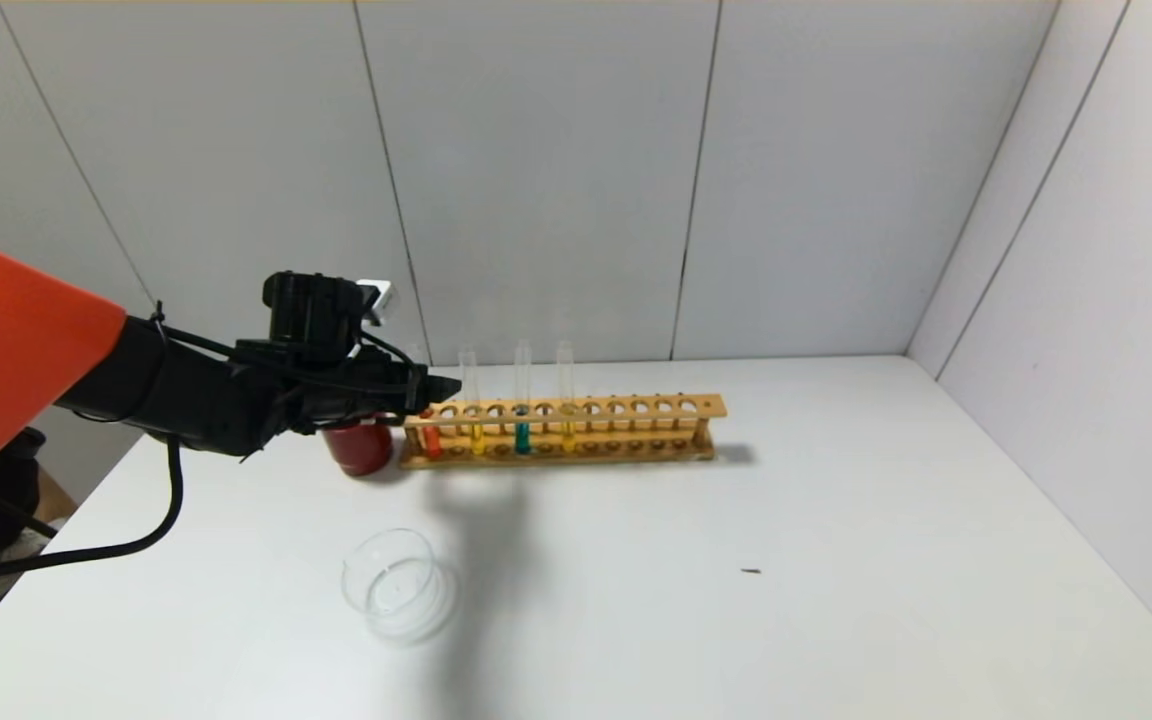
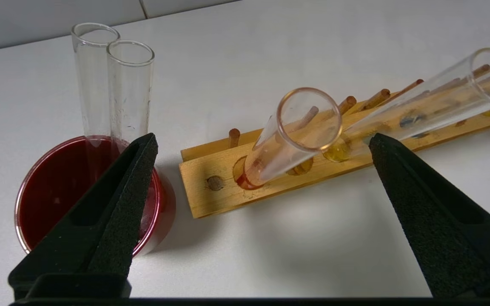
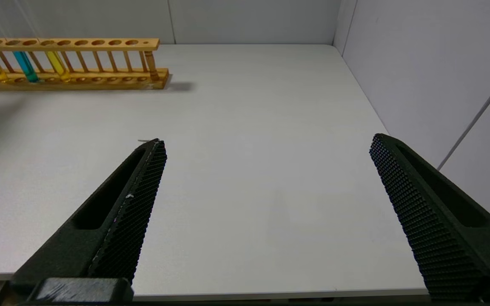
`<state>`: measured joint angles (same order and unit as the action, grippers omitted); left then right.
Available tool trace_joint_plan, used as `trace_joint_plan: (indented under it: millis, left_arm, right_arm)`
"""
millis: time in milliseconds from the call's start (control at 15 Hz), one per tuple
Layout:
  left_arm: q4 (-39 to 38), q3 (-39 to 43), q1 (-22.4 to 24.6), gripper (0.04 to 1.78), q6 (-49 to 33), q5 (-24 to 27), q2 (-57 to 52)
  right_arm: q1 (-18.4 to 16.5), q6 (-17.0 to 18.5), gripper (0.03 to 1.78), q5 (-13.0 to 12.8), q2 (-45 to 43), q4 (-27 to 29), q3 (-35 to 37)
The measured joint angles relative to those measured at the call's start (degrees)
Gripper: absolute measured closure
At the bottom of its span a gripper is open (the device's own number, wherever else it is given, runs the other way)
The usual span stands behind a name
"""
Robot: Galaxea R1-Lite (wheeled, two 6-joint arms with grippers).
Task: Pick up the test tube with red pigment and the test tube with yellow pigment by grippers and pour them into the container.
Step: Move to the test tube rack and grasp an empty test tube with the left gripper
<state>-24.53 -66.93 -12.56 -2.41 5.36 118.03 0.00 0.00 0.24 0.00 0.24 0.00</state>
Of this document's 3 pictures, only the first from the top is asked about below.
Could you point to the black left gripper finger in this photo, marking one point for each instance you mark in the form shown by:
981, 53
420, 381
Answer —
431, 385
401, 412

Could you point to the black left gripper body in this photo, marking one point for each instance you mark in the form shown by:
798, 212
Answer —
417, 388

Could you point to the test tube with teal pigment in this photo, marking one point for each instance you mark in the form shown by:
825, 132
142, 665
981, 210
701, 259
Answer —
522, 438

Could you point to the dark red cup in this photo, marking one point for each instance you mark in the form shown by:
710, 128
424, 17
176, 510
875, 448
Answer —
361, 450

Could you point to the wooden test tube rack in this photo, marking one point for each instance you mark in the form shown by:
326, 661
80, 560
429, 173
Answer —
636, 408

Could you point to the grey and black wrist camera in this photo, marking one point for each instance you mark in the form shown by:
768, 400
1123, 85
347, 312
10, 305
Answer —
311, 310

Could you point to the test tube with yellow pigment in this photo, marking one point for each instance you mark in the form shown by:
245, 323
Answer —
567, 436
477, 440

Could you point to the clear glass beaker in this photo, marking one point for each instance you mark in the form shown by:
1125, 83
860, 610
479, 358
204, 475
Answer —
396, 590

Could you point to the orange and black left arm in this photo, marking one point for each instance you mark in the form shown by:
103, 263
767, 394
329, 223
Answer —
16, 350

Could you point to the test tube with red pigment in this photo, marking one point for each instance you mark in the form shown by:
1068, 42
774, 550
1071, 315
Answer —
432, 442

